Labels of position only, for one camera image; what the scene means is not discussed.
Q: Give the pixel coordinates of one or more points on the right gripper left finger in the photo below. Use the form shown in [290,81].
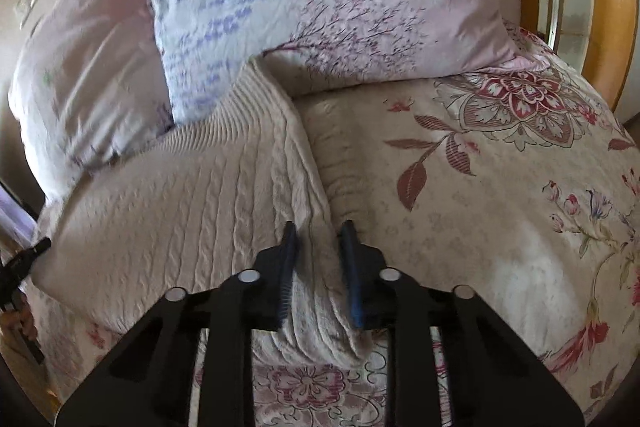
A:
[191,352]

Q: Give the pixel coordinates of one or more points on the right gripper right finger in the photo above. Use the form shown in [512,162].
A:
[451,360]

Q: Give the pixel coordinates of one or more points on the beige cable-knit sweater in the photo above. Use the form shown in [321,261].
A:
[197,206]

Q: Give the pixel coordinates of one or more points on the floral bedspread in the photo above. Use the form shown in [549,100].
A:
[522,185]

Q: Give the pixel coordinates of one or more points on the pink floral left pillow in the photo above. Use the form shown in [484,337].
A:
[88,88]

